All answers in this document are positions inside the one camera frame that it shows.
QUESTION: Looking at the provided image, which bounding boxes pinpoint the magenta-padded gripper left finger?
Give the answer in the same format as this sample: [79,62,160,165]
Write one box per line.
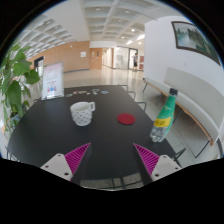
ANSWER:
[39,142,93,187]

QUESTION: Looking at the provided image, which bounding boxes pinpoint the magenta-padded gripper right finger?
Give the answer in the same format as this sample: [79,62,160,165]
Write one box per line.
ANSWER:
[132,143,183,186]

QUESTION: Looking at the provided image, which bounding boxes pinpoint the green plastic drink bottle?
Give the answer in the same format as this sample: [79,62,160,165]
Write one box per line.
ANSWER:
[149,88,179,144]

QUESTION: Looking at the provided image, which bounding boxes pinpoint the white dotted mug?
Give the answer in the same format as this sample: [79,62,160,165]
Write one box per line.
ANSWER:
[69,101,96,127]

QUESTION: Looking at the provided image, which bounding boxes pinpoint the flat round red coaster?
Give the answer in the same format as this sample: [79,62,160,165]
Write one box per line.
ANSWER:
[116,113,136,126]

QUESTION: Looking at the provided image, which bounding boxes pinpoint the long white bench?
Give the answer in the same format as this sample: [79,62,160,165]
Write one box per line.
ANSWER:
[143,66,224,158]

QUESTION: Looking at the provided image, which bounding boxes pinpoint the clear standing sign holder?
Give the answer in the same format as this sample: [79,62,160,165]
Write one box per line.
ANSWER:
[41,62,65,101]

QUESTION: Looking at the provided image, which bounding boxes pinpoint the potted green leafy plant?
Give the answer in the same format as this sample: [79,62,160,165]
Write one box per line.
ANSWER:
[0,43,42,134]

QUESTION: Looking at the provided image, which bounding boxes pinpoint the person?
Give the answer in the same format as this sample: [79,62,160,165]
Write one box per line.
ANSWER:
[132,52,139,72]

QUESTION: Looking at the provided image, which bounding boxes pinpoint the dark framed landscape picture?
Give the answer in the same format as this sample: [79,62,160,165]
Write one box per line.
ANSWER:
[171,20,222,66]

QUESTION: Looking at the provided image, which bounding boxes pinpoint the recessed ceiling lights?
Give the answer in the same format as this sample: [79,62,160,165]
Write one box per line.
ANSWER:
[94,6,147,46]

